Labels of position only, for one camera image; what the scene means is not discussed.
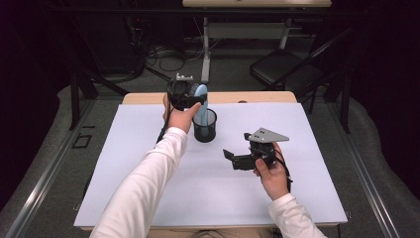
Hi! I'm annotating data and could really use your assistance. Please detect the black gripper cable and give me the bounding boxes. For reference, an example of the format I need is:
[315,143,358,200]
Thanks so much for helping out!
[262,149,294,193]
[156,98,173,145]

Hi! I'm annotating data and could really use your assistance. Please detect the bundle of floor cables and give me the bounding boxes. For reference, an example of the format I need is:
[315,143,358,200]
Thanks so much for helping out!
[144,44,206,73]

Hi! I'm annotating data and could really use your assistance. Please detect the desk with white metal legs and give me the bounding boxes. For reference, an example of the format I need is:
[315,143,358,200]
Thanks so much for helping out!
[181,0,333,84]

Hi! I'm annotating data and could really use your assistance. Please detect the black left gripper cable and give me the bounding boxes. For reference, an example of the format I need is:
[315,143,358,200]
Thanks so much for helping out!
[156,98,173,145]

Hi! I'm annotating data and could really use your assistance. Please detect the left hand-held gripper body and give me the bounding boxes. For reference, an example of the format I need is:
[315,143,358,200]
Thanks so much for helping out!
[166,72,200,112]

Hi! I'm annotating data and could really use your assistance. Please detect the black metal floor stand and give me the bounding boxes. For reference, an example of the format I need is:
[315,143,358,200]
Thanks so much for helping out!
[68,69,131,131]

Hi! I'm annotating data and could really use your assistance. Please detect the light blue hairbrush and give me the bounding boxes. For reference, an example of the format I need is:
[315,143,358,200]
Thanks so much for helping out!
[189,82,210,138]

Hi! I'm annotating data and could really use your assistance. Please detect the black mesh pen holder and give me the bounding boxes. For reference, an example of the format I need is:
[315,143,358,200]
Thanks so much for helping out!
[192,108,218,144]

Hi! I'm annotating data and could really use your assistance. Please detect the person's right hand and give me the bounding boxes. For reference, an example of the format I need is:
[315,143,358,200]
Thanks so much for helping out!
[253,142,292,202]

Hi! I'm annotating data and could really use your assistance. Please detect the person's left hand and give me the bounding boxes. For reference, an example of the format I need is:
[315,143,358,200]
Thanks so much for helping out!
[161,93,203,135]

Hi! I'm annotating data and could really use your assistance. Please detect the black folding chair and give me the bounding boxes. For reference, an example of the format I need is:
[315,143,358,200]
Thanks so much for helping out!
[249,28,353,115]

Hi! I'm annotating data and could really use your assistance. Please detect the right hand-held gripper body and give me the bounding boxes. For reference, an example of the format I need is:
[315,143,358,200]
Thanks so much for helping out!
[247,127,291,167]

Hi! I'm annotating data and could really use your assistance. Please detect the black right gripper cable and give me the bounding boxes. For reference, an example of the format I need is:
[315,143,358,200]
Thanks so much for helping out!
[262,149,294,193]

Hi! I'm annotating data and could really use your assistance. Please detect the metal floor rail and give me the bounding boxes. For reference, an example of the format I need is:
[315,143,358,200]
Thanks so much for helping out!
[3,98,97,238]
[325,98,402,238]

